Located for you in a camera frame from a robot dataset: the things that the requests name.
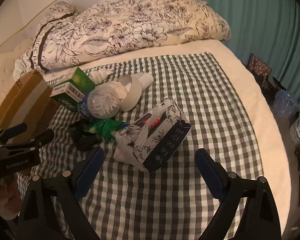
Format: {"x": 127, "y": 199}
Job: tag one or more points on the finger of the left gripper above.
{"x": 10, "y": 133}
{"x": 37, "y": 138}

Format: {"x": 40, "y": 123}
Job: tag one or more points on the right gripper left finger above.
{"x": 38, "y": 218}

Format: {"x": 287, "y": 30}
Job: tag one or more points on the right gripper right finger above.
{"x": 260, "y": 218}

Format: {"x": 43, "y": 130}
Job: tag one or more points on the green white medicine box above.
{"x": 71, "y": 87}

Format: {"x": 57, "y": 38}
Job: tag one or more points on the green snack wrapper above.
{"x": 104, "y": 128}

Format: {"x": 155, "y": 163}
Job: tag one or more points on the clear jar blue label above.
{"x": 101, "y": 103}

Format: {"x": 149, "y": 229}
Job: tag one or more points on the floral tissue pack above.
{"x": 151, "y": 140}

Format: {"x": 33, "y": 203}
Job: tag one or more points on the white tape roll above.
{"x": 134, "y": 92}

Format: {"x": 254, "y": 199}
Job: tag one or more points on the left hand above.
{"x": 10, "y": 197}

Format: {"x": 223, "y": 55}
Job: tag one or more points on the cardboard box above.
{"x": 28, "y": 101}

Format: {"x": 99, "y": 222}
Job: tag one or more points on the tufted cream headboard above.
{"x": 7, "y": 60}

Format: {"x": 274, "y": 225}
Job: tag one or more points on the mint green towel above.
{"x": 20, "y": 69}

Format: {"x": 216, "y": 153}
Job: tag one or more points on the white star-shaped object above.
{"x": 99, "y": 76}

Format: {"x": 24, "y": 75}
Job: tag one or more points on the floral duvet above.
{"x": 66, "y": 37}

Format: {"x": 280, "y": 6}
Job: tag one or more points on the water bottle pack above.
{"x": 285, "y": 104}

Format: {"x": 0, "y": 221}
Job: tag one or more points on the white paper roll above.
{"x": 145, "y": 79}

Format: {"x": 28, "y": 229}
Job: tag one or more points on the dark patterned bag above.
{"x": 257, "y": 67}

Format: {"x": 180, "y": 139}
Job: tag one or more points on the teal curtain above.
{"x": 270, "y": 29}

